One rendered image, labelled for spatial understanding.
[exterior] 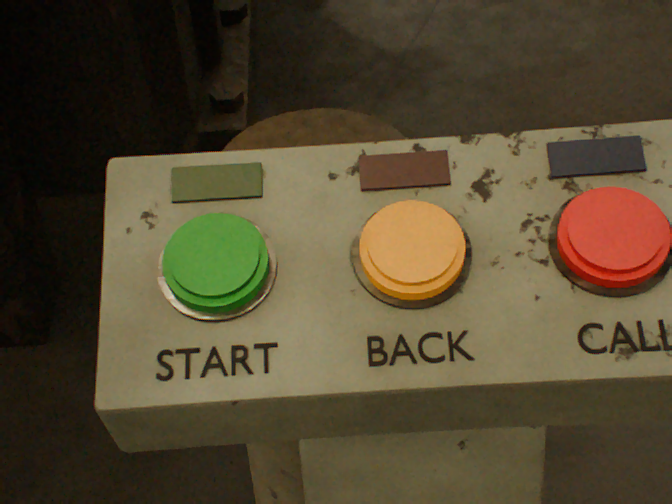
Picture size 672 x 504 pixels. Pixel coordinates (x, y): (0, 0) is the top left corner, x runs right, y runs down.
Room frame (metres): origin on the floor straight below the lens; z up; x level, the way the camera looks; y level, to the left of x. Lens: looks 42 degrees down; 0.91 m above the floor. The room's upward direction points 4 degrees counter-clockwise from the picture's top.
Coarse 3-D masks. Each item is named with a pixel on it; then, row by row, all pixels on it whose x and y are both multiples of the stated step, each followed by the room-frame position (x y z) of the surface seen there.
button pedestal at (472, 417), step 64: (576, 128) 0.39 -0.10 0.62; (640, 128) 0.38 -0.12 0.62; (128, 192) 0.37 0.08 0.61; (320, 192) 0.37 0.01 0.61; (384, 192) 0.36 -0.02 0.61; (448, 192) 0.36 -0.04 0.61; (512, 192) 0.36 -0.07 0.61; (576, 192) 0.36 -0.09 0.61; (640, 192) 0.36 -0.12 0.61; (128, 256) 0.35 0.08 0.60; (320, 256) 0.34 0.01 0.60; (512, 256) 0.33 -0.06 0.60; (128, 320) 0.32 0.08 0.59; (192, 320) 0.32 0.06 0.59; (256, 320) 0.32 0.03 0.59; (320, 320) 0.31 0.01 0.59; (384, 320) 0.31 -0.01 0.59; (448, 320) 0.31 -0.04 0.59; (512, 320) 0.31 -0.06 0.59; (576, 320) 0.31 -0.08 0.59; (640, 320) 0.31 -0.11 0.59; (128, 384) 0.30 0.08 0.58; (192, 384) 0.29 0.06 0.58; (256, 384) 0.29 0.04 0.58; (320, 384) 0.29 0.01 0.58; (384, 384) 0.29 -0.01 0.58; (448, 384) 0.29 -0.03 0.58; (512, 384) 0.29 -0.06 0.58; (576, 384) 0.29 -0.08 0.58; (640, 384) 0.29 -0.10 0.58; (128, 448) 0.30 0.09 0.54; (320, 448) 0.30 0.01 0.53; (384, 448) 0.30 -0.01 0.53; (448, 448) 0.30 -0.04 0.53; (512, 448) 0.30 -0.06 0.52
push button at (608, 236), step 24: (600, 192) 0.35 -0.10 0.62; (624, 192) 0.35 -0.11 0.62; (576, 216) 0.34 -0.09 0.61; (600, 216) 0.34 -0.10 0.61; (624, 216) 0.34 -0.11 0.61; (648, 216) 0.34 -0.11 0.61; (576, 240) 0.33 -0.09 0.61; (600, 240) 0.33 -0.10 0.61; (624, 240) 0.33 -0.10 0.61; (648, 240) 0.33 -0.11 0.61; (576, 264) 0.32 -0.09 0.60; (600, 264) 0.32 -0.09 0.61; (624, 264) 0.32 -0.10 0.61; (648, 264) 0.32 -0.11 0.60
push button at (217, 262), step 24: (216, 216) 0.35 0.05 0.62; (168, 240) 0.34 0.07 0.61; (192, 240) 0.34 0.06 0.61; (216, 240) 0.34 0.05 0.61; (240, 240) 0.34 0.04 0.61; (264, 240) 0.34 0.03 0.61; (168, 264) 0.33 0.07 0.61; (192, 264) 0.33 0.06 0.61; (216, 264) 0.33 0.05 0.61; (240, 264) 0.33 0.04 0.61; (264, 264) 0.33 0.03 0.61; (192, 288) 0.32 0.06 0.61; (216, 288) 0.32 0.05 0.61; (240, 288) 0.32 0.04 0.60; (216, 312) 0.32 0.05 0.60
